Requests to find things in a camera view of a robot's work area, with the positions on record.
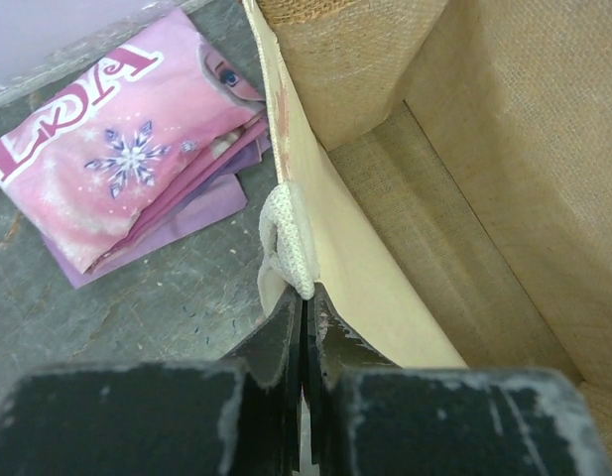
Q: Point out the beige canvas tote bag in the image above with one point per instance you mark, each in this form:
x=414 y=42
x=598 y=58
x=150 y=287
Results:
x=445 y=171

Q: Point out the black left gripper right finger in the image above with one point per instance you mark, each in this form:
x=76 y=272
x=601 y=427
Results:
x=369 y=416

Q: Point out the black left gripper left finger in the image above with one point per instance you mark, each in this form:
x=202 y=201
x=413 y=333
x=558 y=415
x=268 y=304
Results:
x=238 y=415

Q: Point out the pink printed tissue pack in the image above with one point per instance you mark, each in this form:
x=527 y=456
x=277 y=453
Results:
x=141 y=150

